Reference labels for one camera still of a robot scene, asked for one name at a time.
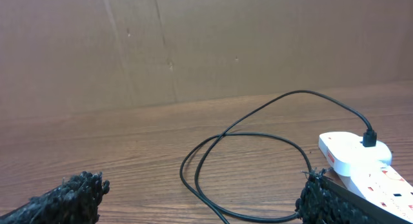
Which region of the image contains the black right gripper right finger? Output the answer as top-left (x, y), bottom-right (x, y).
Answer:
top-left (296, 169), bottom-right (410, 224)

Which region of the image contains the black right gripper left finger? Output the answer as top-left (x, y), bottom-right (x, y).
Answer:
top-left (1, 171), bottom-right (110, 224)

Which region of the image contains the white charger adapter plug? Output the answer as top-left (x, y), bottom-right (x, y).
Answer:
top-left (318, 132), bottom-right (392, 177)

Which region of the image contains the white power strip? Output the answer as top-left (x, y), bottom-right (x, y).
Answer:
top-left (340, 165), bottom-right (412, 223)

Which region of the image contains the black charger cable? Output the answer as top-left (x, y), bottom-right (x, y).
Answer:
top-left (179, 90), bottom-right (378, 224)

